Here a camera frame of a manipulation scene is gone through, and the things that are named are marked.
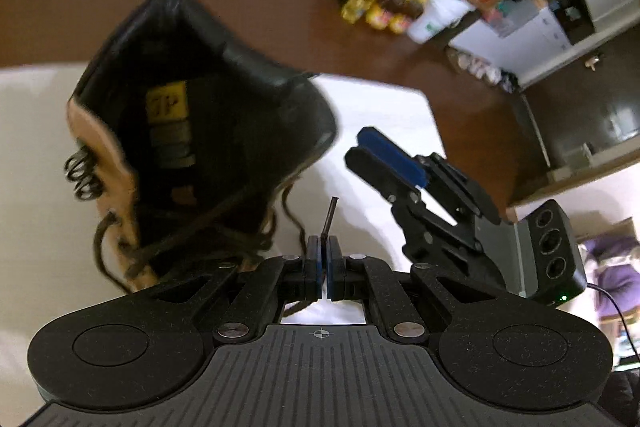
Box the person's dark pants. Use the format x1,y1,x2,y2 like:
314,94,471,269
597,369,640,427

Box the brown leather boot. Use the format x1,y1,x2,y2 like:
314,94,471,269
64,0,339,296

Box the person in background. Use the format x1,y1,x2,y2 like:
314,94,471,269
584,234,640,324

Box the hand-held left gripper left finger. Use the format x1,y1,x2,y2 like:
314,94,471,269
146,236,323,344

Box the white plastic bucket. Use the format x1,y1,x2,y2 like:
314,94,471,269
407,0,476,46

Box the black cable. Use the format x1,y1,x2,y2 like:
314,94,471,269
584,283,640,359

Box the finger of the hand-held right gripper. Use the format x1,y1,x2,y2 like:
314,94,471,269
356,126,502,229
344,146,460,265

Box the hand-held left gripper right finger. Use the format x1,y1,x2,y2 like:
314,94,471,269
325,236,496,344

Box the dark brown shoelace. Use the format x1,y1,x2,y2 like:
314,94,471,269
64,146,342,319

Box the colourful plastic bags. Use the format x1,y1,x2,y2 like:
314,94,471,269
482,0,527,38

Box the row of assorted shoes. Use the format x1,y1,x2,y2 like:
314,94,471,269
447,48,522,96

